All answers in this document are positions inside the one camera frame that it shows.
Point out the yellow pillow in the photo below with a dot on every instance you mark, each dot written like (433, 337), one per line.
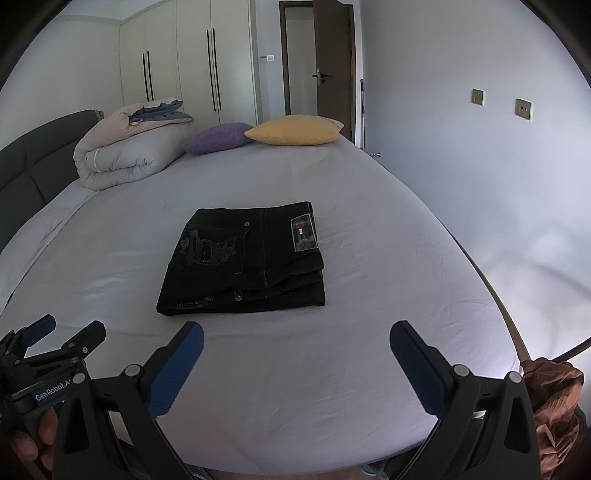
(295, 129)

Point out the bed with white sheet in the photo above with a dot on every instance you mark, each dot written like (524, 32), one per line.
(323, 369)

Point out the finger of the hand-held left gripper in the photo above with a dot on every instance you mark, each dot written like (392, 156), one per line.
(85, 339)
(39, 326)

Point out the purple pillow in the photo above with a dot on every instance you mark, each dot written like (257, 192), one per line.
(217, 137)

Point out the dark grey headboard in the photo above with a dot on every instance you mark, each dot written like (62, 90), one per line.
(27, 166)

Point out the dark brown door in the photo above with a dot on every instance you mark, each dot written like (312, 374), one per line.
(334, 60)

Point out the blue folded blanket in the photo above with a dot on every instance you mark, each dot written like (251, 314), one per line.
(161, 111)

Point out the folded beige duvet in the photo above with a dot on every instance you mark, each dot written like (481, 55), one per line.
(124, 147)

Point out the black denim pants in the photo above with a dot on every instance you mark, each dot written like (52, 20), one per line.
(258, 267)

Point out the brown satin cloth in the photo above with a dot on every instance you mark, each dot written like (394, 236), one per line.
(554, 406)

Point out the cream wardrobe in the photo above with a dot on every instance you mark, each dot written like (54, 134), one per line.
(184, 50)

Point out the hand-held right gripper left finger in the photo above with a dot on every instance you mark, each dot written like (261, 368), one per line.
(180, 364)

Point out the metal wall switch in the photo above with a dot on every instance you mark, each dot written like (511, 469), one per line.
(478, 96)
(523, 109)

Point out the person's left hand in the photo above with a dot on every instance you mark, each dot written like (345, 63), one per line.
(46, 436)

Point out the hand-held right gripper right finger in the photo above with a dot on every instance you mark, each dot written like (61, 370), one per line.
(415, 364)

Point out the dark door frame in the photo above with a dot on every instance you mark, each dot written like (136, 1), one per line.
(282, 55)

